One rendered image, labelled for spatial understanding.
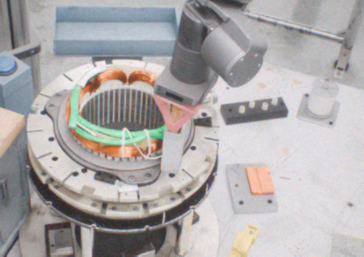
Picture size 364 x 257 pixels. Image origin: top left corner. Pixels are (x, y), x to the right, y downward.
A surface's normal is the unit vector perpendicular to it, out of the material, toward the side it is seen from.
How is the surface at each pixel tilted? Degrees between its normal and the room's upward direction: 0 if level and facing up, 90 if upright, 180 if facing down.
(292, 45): 0
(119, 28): 0
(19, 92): 90
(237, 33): 62
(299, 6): 0
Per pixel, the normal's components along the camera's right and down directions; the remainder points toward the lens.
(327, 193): 0.08, -0.69
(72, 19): 0.10, 0.72
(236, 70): 0.55, 0.65
